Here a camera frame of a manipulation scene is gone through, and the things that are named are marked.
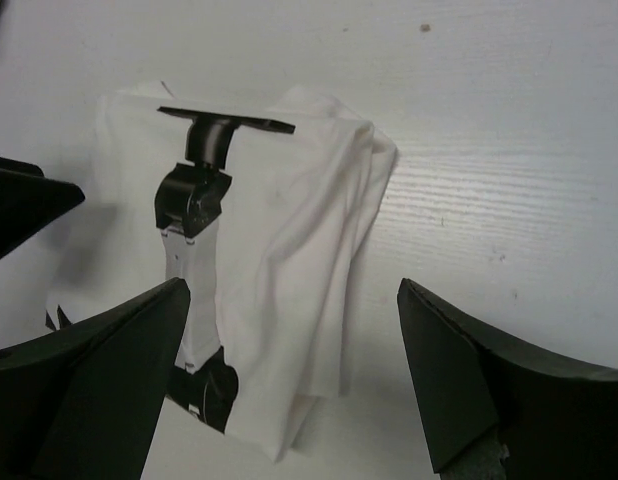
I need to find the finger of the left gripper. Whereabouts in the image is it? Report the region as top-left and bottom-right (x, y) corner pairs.
(0, 157), (85, 260)

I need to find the plain white t shirt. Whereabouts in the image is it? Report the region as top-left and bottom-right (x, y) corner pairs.
(46, 84), (397, 460)

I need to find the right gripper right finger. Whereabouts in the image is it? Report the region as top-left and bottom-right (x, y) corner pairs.
(397, 279), (618, 479)

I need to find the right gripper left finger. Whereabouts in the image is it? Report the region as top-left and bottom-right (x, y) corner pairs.
(0, 278), (190, 479)

